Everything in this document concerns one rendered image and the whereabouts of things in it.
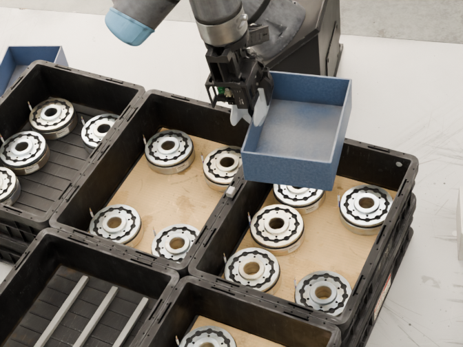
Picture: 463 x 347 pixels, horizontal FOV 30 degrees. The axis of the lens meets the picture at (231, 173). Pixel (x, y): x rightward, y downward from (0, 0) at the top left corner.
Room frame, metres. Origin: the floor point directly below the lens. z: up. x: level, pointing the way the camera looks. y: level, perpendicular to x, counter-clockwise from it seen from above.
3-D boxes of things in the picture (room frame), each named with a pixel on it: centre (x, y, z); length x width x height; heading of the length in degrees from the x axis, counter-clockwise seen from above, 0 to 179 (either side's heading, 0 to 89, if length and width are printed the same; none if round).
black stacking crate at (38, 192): (1.32, 0.38, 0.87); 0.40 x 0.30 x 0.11; 146
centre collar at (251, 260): (0.93, -0.01, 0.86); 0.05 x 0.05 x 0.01
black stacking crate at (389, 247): (0.98, -0.12, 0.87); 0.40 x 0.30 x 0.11; 146
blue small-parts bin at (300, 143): (1.03, -0.13, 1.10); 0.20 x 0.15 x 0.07; 158
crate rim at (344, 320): (0.98, -0.12, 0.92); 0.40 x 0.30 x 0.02; 146
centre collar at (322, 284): (0.85, -0.12, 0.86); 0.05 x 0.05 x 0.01
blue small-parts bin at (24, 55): (1.73, 0.47, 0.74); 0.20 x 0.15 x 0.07; 165
